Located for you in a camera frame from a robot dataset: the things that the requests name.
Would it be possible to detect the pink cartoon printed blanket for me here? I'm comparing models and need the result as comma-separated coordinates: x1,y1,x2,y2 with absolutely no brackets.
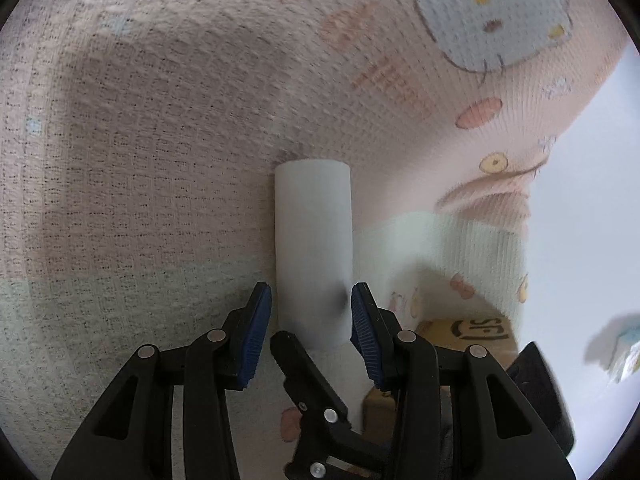
0,0,632,480

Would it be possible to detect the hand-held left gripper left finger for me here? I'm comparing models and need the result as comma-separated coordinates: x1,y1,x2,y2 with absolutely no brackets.
50,281,273,480

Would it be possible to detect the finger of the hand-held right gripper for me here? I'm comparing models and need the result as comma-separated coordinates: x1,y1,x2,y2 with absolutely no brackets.
270,331,392,479

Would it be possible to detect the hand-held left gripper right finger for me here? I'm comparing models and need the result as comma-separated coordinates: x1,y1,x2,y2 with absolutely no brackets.
350,282,576,480

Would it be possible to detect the white paper roll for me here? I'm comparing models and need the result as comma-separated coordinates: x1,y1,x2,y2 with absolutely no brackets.
274,159,354,353

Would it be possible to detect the white printed packet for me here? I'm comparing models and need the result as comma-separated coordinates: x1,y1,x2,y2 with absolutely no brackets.
584,314,640,387

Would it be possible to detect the cardboard box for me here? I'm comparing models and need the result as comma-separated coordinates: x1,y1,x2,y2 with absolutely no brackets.
362,316,521,447

